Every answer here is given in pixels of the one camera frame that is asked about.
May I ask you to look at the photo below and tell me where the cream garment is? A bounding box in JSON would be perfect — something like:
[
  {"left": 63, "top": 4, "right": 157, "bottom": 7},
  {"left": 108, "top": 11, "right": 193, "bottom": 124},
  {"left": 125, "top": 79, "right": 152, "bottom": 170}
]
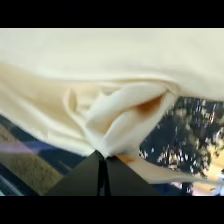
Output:
[{"left": 0, "top": 28, "right": 224, "bottom": 185}]

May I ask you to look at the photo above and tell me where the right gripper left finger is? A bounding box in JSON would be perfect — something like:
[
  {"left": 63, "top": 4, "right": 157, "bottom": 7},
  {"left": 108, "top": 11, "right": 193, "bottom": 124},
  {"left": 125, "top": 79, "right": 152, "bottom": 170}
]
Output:
[{"left": 44, "top": 150, "right": 105, "bottom": 197}]

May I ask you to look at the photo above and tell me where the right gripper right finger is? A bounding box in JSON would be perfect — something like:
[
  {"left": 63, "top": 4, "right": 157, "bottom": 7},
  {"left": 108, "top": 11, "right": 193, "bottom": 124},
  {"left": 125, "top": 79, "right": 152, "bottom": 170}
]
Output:
[{"left": 105, "top": 155, "right": 162, "bottom": 197}]

